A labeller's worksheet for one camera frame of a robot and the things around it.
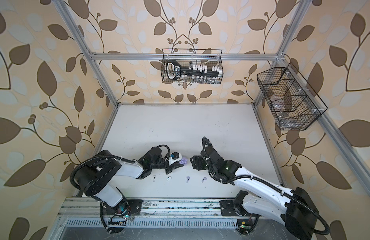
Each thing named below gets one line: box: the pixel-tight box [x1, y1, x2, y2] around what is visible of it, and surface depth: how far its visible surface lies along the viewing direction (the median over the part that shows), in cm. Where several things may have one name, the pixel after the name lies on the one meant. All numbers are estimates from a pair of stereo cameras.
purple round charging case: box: [179, 158, 188, 165], surface depth 86 cm
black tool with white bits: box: [166, 60, 223, 80], surface depth 84 cm
